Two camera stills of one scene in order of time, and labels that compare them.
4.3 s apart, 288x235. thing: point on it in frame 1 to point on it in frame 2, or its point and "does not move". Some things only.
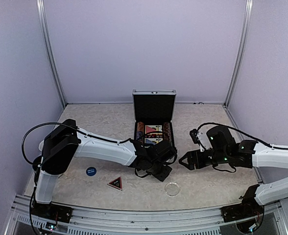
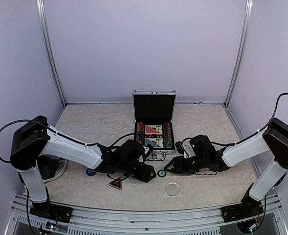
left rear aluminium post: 43,24 does not move
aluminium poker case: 154,112 does not move
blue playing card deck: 153,141 does not move
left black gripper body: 155,172 to 143,176
